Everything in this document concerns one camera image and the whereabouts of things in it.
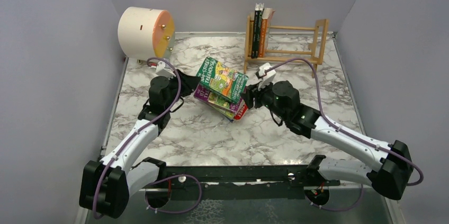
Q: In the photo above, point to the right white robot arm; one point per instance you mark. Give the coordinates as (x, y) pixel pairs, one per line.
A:
(383, 166)

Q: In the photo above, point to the cream round drawer cabinet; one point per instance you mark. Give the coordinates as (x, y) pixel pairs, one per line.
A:
(146, 32)

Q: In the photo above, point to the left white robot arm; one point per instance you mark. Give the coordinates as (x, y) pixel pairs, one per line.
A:
(108, 184)

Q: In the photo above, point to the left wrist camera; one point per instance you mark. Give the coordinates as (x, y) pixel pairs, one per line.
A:
(163, 69)

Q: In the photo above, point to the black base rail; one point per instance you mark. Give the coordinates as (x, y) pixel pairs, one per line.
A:
(236, 183)

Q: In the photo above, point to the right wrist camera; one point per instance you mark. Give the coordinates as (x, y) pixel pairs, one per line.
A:
(265, 74)

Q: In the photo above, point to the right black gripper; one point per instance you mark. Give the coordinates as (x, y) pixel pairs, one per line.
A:
(254, 97)

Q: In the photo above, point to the orange treehouse book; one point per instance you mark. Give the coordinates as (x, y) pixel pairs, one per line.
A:
(264, 32)

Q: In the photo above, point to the red treehouse book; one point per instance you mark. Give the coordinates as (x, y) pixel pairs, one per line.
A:
(241, 112)

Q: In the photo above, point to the purple treehouse book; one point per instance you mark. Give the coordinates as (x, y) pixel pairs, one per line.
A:
(201, 93)

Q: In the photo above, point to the black book right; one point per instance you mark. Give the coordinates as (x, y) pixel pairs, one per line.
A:
(258, 28)

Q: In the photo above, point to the lime green treehouse book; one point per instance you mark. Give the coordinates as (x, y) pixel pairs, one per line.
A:
(224, 106)

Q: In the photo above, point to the black book left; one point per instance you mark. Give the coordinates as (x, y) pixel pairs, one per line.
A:
(254, 30)

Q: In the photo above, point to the wooden book rack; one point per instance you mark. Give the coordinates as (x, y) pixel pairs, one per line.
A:
(313, 52)

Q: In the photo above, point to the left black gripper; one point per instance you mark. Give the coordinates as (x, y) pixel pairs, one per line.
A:
(187, 81)

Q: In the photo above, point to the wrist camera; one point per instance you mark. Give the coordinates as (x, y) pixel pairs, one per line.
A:
(265, 74)
(163, 69)

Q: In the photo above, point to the black book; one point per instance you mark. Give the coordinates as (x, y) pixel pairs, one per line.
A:
(254, 30)
(258, 28)

